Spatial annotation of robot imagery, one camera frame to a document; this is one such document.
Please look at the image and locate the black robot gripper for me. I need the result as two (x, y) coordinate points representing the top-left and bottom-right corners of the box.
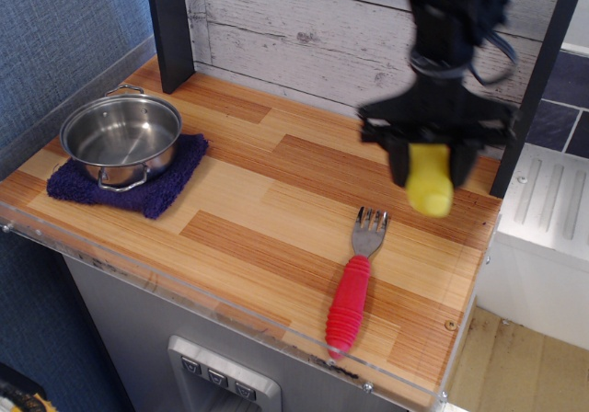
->
(358, 55), (517, 189)

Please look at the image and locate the yellow toy banana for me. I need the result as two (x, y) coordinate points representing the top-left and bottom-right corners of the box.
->
(405, 143), (454, 218)

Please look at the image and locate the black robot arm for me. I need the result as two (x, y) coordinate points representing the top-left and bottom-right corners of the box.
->
(358, 0), (518, 187)

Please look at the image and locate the white ribbed sink unit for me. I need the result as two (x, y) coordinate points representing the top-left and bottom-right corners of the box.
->
(476, 144), (588, 349)

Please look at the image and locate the clear acrylic table edge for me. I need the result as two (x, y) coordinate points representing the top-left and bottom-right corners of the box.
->
(1, 193), (498, 411)

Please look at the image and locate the purple folded cloth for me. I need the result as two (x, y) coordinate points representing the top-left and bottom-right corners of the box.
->
(46, 133), (208, 220)

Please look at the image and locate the small stainless steel pot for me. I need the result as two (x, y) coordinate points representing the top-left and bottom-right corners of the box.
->
(59, 85), (182, 193)

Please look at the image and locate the silver panel with buttons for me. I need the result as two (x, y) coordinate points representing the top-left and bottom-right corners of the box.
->
(167, 335), (283, 411)

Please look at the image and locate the yellow black object bottom left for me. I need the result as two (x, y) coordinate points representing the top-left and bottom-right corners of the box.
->
(1, 384), (57, 412)

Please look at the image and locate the red handled metal fork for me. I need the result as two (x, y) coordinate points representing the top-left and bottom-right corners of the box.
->
(325, 207), (388, 361)

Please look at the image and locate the right dark vertical post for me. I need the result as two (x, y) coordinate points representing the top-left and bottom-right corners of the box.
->
(490, 0), (579, 198)

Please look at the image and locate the dark vertical post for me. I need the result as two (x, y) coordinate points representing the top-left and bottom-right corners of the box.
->
(490, 0), (579, 198)
(148, 0), (195, 94)

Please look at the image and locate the left dark vertical post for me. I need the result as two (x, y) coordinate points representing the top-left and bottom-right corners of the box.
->
(148, 0), (195, 94)

